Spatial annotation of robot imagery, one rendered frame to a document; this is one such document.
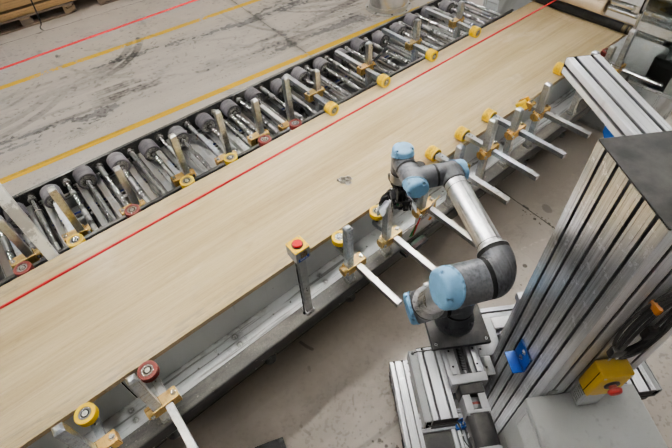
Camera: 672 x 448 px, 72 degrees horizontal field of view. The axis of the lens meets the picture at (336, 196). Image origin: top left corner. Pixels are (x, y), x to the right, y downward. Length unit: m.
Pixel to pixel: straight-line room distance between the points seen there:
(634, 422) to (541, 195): 2.45
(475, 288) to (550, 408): 0.51
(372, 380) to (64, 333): 1.61
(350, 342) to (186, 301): 1.17
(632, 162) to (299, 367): 2.26
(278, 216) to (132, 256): 0.72
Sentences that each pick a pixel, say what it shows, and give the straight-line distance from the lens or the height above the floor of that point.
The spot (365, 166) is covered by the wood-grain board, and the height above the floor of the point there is 0.90.
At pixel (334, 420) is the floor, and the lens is 2.80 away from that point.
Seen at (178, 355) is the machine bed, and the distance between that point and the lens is 2.29.
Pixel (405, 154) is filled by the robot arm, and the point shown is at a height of 1.67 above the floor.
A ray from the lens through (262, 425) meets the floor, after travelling 2.84.
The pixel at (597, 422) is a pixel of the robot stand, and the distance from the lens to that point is 1.66.
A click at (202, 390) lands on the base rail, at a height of 0.70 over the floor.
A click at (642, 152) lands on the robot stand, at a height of 2.03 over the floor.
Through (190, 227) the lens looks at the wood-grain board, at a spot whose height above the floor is 0.90.
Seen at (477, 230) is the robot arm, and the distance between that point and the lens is 1.38.
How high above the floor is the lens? 2.68
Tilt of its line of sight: 47 degrees down
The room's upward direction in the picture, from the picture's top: 4 degrees counter-clockwise
